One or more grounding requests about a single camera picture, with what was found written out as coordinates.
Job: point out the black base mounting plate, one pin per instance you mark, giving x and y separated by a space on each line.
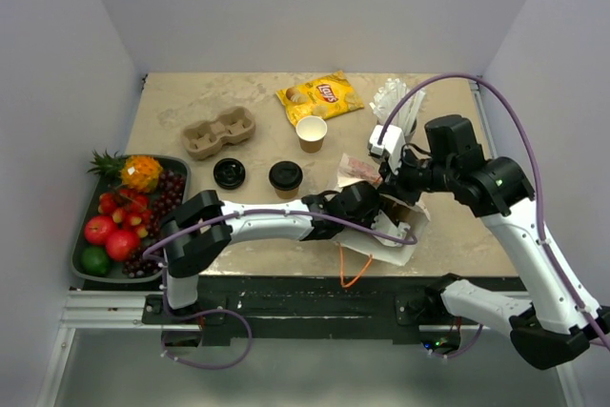
305 307

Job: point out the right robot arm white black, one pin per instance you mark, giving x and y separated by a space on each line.
560 319

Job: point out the cardboard cup carrier tray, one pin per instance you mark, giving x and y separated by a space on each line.
203 139

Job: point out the yellow Lays chips bag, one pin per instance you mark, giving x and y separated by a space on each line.
326 97

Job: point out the brown paper cup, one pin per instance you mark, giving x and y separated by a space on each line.
287 194
311 132

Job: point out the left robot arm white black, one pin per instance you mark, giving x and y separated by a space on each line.
201 228

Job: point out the grey straw holder cup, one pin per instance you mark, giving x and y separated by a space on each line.
412 128

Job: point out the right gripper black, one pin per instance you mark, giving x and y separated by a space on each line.
394 185

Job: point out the dark grapes bunch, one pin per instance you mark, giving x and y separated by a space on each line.
167 196

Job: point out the green lime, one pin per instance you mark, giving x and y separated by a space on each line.
95 261

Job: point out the large red apple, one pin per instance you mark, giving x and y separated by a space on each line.
98 229

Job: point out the small red fruits cluster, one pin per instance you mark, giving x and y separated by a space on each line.
128 209

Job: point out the toy pineapple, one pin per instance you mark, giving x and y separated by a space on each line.
137 172

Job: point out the brown paper takeout bag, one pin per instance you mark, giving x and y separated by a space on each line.
352 171

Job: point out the black coffee cup lid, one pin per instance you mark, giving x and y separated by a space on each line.
285 175

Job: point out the grey fruit tray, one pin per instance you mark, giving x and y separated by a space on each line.
105 185

